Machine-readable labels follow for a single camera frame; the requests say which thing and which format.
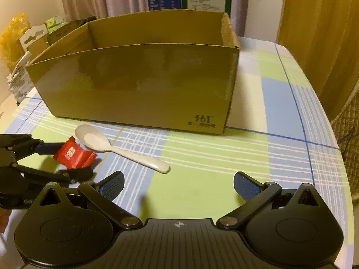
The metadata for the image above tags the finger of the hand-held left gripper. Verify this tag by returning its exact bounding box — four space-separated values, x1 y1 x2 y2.
0 133 66 162
11 163 94 184

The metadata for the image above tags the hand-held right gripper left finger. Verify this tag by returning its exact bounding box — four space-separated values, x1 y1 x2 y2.
39 171 142 230

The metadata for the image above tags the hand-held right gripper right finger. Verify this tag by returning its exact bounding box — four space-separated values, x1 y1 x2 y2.
217 171 319 229

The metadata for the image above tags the red candy packet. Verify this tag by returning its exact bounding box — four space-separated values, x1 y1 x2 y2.
53 136 98 170

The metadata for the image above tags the white plastic spoon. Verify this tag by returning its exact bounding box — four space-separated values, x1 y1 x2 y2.
75 124 171 174

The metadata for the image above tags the brown cardboard box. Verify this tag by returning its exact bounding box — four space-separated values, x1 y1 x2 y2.
25 8 241 135

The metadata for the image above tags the plaid cloth covered desktop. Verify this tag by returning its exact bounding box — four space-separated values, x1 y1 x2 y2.
0 36 355 258

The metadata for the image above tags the stack of white packages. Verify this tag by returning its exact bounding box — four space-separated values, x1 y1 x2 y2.
6 51 35 104

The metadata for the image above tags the white hang-tab package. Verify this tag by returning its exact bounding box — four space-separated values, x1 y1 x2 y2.
19 24 49 55

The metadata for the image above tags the yellow plastic bag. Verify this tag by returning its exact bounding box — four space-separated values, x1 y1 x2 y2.
0 13 31 69

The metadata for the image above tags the quilted beige chair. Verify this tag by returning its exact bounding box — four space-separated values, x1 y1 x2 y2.
329 87 359 180

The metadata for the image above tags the green white small box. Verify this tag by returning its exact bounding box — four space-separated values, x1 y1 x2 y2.
45 15 68 35

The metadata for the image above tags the wooden door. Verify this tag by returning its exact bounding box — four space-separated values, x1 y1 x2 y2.
277 0 359 119

